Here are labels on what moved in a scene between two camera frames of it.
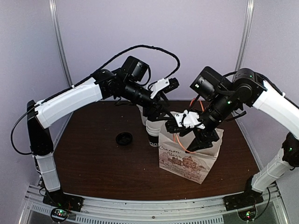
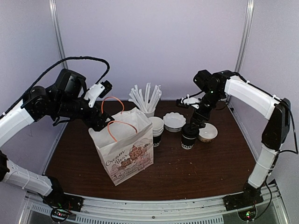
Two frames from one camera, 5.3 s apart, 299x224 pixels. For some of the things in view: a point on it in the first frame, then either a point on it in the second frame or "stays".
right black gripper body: [205, 136] → [206, 115]
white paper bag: [195, 167] → [126, 144]
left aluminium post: [54, 9] stays
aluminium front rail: [202, 210] stays
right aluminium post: [247, 24] stays
